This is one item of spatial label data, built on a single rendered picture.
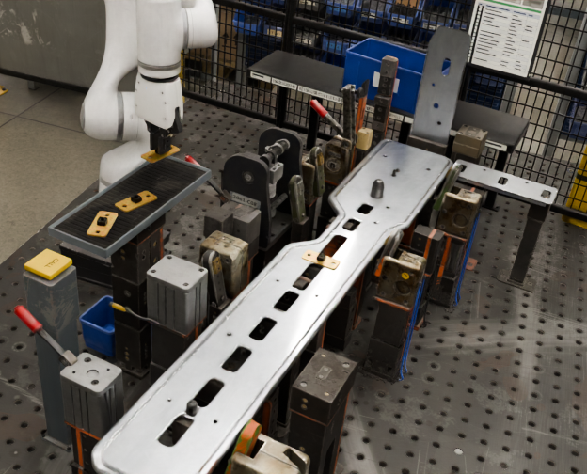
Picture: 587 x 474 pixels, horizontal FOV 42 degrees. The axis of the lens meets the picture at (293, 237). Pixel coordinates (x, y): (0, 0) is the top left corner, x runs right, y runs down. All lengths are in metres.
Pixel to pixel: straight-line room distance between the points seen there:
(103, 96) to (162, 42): 0.42
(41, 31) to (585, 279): 3.17
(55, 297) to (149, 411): 0.27
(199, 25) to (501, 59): 1.22
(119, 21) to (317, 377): 0.98
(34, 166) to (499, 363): 2.74
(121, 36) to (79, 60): 2.56
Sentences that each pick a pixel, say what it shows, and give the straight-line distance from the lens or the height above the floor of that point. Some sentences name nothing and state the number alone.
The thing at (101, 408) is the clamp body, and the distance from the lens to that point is 1.37.
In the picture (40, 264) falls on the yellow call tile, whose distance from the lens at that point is 1.45.
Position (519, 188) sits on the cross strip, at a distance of 2.19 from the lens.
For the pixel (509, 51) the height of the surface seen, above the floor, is 1.22.
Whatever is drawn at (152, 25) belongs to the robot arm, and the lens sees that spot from 1.52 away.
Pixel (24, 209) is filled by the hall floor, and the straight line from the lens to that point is 3.78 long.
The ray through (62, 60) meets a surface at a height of 0.31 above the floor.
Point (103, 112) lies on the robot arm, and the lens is 1.92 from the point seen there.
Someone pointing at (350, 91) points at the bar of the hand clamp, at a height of 1.21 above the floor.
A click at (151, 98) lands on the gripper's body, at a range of 1.59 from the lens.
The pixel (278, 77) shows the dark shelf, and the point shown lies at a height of 1.03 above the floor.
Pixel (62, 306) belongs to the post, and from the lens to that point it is 1.48.
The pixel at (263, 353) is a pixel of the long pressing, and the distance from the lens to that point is 1.49.
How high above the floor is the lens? 2.02
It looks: 34 degrees down
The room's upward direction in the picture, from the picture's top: 6 degrees clockwise
